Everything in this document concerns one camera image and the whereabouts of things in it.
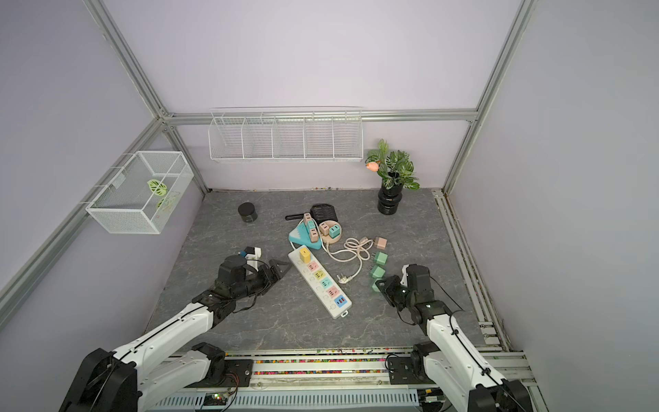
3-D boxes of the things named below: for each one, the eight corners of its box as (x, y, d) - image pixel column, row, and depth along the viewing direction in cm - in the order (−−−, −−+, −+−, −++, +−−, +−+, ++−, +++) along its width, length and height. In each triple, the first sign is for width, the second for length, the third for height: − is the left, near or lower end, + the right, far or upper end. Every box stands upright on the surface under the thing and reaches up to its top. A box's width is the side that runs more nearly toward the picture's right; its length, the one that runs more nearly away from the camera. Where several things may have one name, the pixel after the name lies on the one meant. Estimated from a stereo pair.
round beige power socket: (328, 246, 103) (327, 237, 98) (315, 232, 108) (314, 222, 103) (344, 236, 106) (344, 226, 101) (331, 222, 111) (330, 212, 106)
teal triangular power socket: (289, 239, 105) (288, 233, 102) (304, 226, 109) (303, 220, 106) (310, 256, 100) (309, 250, 97) (325, 242, 104) (325, 236, 101)
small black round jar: (239, 222, 112) (235, 215, 108) (243, 209, 117) (240, 202, 113) (256, 222, 112) (252, 215, 108) (259, 209, 117) (256, 202, 113)
